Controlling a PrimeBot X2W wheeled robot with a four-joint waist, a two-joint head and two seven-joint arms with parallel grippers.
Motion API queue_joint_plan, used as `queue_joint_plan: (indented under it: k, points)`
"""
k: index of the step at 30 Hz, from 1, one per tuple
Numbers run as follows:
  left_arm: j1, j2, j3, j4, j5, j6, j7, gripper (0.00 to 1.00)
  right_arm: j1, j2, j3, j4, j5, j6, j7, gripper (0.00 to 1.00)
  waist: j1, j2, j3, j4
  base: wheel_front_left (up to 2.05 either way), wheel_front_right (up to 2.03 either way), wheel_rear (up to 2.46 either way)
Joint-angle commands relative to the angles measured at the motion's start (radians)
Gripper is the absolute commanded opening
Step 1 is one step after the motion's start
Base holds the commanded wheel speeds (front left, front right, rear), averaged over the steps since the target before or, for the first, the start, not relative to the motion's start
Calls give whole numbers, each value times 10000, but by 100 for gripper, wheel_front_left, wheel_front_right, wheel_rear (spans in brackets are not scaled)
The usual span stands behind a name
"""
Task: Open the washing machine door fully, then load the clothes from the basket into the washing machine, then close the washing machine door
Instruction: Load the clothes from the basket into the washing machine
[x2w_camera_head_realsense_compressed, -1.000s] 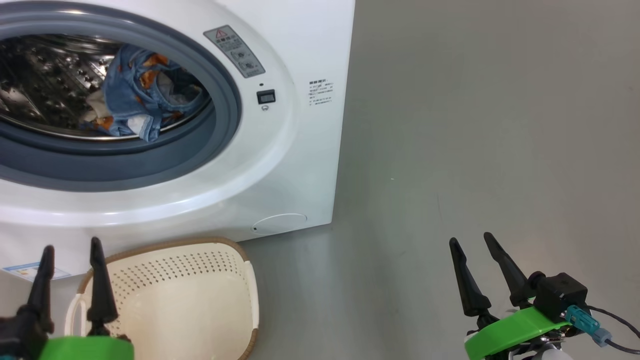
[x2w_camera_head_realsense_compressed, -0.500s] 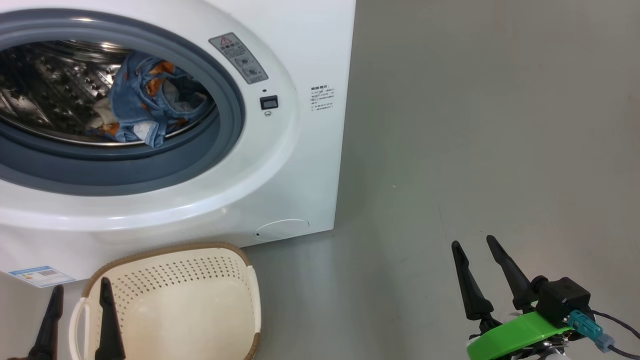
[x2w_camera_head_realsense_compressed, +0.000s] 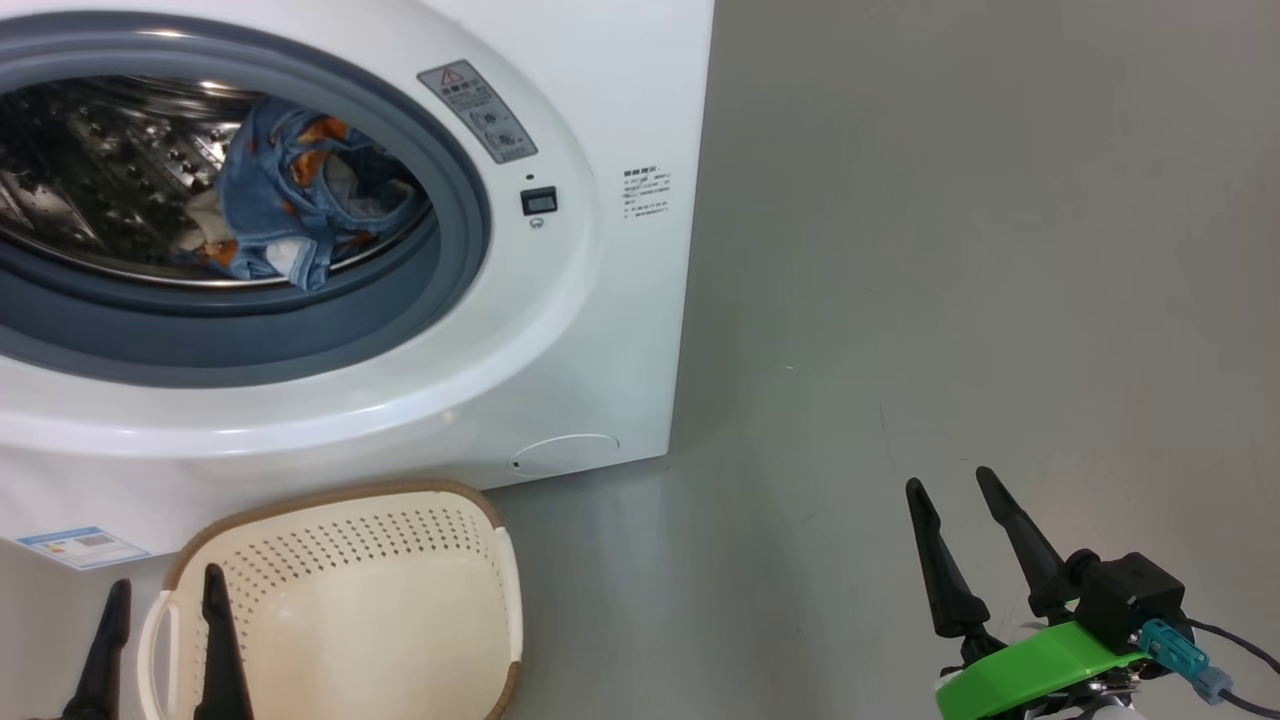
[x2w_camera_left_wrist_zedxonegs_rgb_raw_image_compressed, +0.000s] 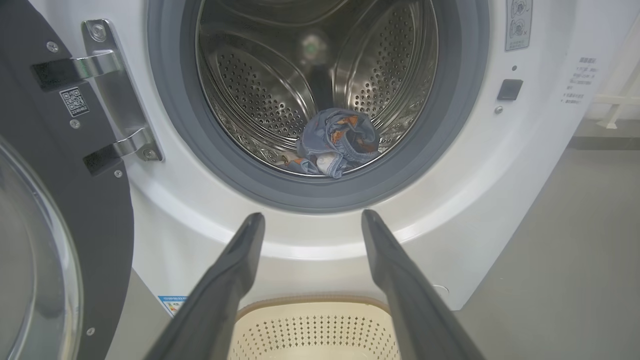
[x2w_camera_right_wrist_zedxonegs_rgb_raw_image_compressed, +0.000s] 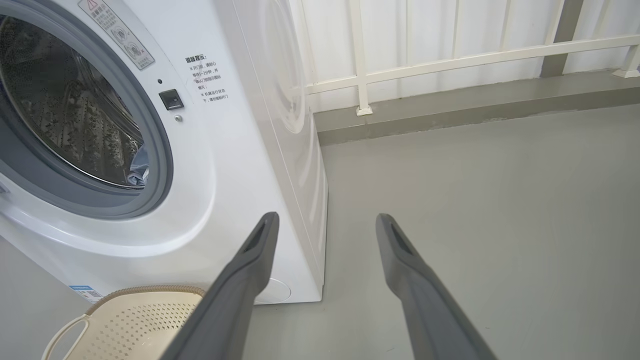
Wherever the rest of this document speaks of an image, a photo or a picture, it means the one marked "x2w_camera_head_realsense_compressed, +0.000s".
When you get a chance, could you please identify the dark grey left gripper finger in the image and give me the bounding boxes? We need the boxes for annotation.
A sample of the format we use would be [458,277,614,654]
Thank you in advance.
[193,563,256,720]
[62,578,133,720]

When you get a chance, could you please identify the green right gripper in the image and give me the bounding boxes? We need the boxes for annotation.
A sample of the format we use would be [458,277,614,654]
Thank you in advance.
[905,466,1151,720]

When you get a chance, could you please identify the blue garment small cartoon prints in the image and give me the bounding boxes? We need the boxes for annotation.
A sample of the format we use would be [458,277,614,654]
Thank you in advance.
[215,95,423,292]

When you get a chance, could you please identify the cream perforated laundry basket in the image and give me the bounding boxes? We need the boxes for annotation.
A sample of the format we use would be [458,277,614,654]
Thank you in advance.
[137,478,524,720]

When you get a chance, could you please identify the white washing machine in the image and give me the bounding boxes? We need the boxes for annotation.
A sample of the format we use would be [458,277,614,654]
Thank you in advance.
[0,0,716,571]

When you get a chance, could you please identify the grey rubber door gasket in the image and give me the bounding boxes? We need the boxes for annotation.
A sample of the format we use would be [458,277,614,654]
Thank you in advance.
[0,10,493,389]

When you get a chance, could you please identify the steel washing drum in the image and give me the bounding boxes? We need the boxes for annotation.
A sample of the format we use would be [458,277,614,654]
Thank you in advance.
[0,75,436,291]

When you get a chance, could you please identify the blue energy label sticker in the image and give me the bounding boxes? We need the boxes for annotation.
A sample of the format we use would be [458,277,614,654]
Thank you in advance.
[17,526,151,571]

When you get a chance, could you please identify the round filter cover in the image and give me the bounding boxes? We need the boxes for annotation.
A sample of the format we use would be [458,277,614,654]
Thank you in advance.
[510,433,621,477]

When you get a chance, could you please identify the grey warning sticker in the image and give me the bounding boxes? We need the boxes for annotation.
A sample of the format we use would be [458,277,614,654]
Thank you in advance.
[417,60,539,165]

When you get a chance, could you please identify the teal right camera connector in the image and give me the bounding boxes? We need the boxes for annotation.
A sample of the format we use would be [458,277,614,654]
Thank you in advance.
[1138,618,1233,701]

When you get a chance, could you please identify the black right camera cable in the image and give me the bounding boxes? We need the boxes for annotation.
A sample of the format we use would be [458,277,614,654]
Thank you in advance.
[1185,620,1280,717]

